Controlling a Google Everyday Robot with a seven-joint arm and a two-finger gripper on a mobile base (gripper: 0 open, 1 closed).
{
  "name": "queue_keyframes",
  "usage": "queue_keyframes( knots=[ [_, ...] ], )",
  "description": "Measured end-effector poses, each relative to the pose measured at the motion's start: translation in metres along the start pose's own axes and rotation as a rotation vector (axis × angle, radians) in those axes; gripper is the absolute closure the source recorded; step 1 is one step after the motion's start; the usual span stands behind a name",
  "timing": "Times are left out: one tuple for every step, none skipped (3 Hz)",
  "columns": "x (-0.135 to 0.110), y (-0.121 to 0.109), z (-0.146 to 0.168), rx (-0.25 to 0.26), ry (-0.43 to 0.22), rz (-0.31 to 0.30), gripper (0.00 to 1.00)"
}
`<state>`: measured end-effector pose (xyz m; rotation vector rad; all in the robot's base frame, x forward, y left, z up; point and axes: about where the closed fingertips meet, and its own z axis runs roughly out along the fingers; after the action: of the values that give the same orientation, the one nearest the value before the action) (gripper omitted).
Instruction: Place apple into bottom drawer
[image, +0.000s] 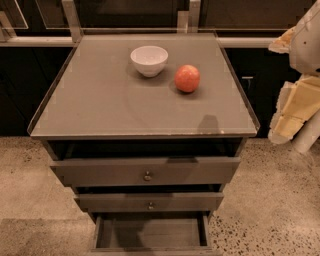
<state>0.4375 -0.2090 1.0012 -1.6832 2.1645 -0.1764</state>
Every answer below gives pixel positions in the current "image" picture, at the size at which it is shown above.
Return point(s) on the bottom grey drawer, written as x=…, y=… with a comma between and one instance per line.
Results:
x=152, y=234

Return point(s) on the white ceramic bowl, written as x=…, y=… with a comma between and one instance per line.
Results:
x=149, y=60

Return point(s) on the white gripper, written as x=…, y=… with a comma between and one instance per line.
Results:
x=306, y=50

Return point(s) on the brass drawer knob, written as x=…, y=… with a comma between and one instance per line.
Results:
x=147, y=176
x=151, y=206

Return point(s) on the brass top drawer knob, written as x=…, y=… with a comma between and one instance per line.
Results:
x=147, y=176

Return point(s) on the brass middle drawer knob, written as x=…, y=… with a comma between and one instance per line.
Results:
x=151, y=206

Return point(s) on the white cylindrical post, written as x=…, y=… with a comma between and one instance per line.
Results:
x=308, y=134

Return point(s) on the grey drawer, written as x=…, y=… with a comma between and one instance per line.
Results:
x=130, y=171
x=152, y=234
x=190, y=201

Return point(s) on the grey drawer cabinet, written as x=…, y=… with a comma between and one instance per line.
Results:
x=101, y=107

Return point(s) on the metal railing frame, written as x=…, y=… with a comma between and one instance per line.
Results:
x=236, y=23

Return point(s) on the top grey drawer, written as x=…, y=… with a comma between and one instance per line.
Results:
x=130, y=171

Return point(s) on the middle grey drawer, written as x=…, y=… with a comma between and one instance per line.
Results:
x=190, y=201

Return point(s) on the red apple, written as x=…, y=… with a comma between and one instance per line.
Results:
x=187, y=78

